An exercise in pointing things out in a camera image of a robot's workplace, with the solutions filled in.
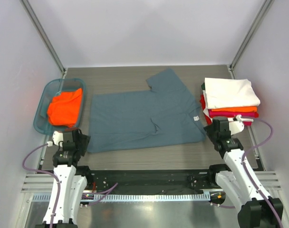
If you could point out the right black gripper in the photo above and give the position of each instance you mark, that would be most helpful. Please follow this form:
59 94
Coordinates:
210 130

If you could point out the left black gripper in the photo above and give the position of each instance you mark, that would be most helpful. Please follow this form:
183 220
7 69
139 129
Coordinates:
84 139

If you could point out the blue-grey t-shirt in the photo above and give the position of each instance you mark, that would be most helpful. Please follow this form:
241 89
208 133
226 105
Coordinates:
165 114

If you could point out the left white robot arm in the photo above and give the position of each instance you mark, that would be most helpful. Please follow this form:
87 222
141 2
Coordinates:
70 180

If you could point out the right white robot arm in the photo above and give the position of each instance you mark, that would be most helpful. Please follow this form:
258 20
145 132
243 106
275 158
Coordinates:
255 206

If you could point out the red folded t-shirt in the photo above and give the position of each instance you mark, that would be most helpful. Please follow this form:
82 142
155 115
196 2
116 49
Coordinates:
205 112

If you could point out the white folded t-shirt lower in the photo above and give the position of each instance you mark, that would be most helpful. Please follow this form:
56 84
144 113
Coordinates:
246 119

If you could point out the white folded t-shirt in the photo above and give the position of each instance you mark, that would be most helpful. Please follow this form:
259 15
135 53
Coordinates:
228 93
246 119

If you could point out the magenta folded t-shirt bottom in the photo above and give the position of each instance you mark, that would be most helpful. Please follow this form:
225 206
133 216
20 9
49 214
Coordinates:
247 123

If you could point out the pink folded t-shirt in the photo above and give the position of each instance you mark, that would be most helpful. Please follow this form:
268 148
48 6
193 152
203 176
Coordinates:
233 114

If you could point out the orange t-shirt in basket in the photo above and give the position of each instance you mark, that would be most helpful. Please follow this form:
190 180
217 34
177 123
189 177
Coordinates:
64 108

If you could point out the orange folded t-shirt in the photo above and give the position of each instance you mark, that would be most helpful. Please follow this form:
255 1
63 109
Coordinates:
245 109

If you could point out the white folded t-shirt top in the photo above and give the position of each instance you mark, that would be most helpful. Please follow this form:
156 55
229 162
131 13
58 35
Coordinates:
228 93

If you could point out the teal plastic basket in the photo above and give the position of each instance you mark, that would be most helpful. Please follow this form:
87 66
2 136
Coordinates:
52 89

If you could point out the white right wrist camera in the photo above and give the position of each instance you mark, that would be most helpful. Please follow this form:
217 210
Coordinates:
236 124

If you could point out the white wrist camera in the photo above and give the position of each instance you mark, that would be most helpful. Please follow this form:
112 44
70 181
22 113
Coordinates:
57 139
236 124

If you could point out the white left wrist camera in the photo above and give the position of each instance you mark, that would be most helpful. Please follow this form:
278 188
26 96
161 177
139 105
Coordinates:
57 139

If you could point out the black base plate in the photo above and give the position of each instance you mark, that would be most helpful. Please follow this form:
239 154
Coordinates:
154 182

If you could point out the slotted cable duct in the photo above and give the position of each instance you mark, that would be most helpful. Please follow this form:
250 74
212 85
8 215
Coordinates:
45 197

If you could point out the left aluminium frame post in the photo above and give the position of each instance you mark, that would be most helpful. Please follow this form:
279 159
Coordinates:
39 28

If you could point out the aluminium frame post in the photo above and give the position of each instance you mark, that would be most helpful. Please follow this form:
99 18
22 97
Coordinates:
251 32
39 28

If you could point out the right aluminium frame post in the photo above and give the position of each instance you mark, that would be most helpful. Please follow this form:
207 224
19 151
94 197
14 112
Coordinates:
251 32

